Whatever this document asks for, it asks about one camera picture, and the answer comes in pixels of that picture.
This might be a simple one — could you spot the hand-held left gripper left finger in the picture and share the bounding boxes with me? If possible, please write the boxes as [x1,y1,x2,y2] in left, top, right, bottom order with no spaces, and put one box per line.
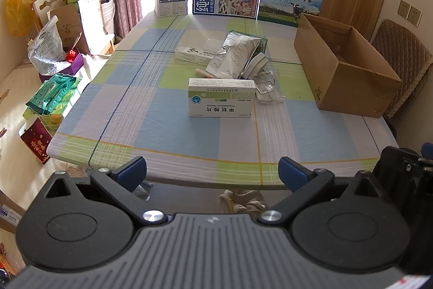
[42,156,166,227]

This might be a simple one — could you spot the silver foil bag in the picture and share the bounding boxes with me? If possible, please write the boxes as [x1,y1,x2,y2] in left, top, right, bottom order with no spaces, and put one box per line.
[206,32,262,80]

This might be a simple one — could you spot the chair with quilted brown cover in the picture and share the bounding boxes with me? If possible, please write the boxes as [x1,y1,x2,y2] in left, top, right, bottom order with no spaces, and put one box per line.
[370,18,433,141]

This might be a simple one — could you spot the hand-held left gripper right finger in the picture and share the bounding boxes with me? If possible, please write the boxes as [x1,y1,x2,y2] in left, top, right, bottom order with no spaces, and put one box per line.
[258,156,382,226]

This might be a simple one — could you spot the cardboard box with blue label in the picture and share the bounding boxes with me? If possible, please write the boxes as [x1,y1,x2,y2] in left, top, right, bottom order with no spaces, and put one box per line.
[0,190,27,236]

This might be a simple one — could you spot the white paper shopping bag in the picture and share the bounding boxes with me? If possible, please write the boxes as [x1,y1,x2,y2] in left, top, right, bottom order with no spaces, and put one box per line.
[99,0,117,36]

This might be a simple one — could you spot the light blue milk carton box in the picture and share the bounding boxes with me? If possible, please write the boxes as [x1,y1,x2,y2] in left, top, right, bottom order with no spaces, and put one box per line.
[257,0,325,28]

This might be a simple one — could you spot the yellow plastic bag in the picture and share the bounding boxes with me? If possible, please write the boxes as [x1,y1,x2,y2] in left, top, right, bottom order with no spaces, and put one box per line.
[5,0,44,37]

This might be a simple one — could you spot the printed clear plastic bag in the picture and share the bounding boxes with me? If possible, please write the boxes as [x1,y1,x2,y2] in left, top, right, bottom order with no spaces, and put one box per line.
[27,16,67,73]

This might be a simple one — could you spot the clear plastic sheet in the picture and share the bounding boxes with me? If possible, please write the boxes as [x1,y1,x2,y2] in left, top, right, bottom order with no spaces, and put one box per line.
[203,37,231,54]

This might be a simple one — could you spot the purple box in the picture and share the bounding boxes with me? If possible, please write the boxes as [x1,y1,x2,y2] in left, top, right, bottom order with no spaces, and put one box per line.
[38,52,85,84]

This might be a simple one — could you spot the long white box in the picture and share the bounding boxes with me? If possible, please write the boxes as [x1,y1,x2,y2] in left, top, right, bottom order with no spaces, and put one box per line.
[175,46,219,65]

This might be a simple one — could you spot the white medicine box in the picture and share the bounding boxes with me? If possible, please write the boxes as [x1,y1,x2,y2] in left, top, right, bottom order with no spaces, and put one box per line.
[188,78,256,118]

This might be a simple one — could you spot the green tissue packs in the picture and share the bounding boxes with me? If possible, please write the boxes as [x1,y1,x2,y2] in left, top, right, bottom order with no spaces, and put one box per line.
[23,73,84,130]

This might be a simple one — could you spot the brown cardboard box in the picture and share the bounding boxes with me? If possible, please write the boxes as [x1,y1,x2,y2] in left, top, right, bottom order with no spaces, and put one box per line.
[47,4,89,54]

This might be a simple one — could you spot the white wooden chair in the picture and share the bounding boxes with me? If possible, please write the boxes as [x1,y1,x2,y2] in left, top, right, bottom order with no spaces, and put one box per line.
[31,0,67,30]

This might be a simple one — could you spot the clear packet with metal hook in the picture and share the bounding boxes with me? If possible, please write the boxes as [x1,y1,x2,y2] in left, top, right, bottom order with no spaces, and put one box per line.
[253,70,285,104]

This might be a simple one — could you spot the beige wall socket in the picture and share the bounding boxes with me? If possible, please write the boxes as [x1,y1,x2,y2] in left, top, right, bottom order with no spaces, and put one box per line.
[407,5,423,27]
[397,0,411,19]

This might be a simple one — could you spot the beige work gloves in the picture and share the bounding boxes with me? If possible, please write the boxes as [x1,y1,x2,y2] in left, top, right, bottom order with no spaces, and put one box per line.
[218,189,268,219]

